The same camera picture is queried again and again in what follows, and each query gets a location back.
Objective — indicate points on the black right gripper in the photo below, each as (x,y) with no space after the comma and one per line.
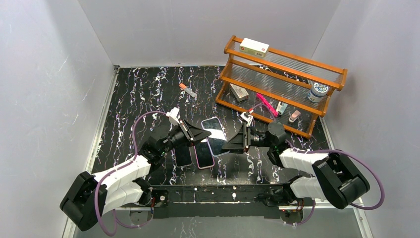
(245,138)

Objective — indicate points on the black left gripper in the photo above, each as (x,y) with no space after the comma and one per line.
(187,132)

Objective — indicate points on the black screen smartphone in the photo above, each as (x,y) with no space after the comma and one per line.
(204,157)

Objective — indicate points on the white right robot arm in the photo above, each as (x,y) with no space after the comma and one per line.
(333,176)

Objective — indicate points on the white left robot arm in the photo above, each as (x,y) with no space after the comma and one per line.
(144,162)

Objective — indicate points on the pink utility knife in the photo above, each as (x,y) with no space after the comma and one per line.
(267,104)

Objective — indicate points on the orange grey marker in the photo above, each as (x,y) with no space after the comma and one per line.
(188,90)

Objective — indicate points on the small grey box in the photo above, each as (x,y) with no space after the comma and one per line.
(240,93)

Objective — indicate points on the white green stapler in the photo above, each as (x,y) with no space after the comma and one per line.
(281,108)

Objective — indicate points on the small pink white item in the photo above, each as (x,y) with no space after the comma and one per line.
(294,116)

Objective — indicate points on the orange wooden shelf rack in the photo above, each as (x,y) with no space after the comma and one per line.
(283,77)

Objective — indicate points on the white red carton box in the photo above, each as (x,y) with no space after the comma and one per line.
(254,48)

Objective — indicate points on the white blue round jar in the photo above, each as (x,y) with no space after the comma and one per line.
(317,92)

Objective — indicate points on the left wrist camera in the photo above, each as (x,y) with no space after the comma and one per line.
(173,116)

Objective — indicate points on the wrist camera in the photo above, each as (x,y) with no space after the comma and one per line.
(173,116)
(247,118)

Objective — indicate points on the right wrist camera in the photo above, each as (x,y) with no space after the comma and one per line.
(247,118)

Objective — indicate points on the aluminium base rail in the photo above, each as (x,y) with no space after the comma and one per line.
(86,198)

